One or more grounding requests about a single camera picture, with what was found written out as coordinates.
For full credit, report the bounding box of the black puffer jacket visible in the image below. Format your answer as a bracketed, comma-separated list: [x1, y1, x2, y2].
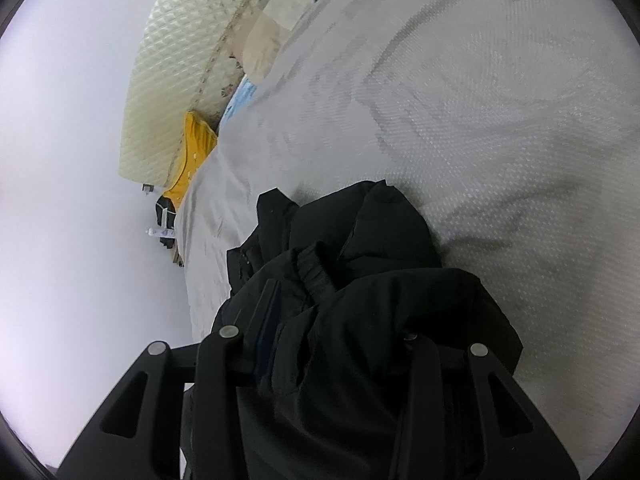
[180, 180, 523, 480]

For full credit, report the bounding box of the black bag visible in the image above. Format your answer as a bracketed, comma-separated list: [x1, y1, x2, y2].
[154, 194, 177, 228]

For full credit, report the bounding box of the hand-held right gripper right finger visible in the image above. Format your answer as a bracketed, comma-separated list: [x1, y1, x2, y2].
[392, 330, 581, 480]

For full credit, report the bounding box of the yellow pillow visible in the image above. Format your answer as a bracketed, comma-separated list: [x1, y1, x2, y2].
[162, 111, 219, 206]

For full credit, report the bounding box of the cream quilted headboard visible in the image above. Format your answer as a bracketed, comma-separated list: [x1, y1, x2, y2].
[118, 0, 321, 188]

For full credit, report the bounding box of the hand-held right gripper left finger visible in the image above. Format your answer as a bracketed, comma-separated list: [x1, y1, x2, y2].
[60, 279, 281, 480]

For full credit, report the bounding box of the light blue sheet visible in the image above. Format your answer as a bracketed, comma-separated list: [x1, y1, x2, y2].
[217, 77, 258, 133]

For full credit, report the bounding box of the beige grey patchwork pillow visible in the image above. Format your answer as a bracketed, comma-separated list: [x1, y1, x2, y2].
[242, 0, 346, 83]

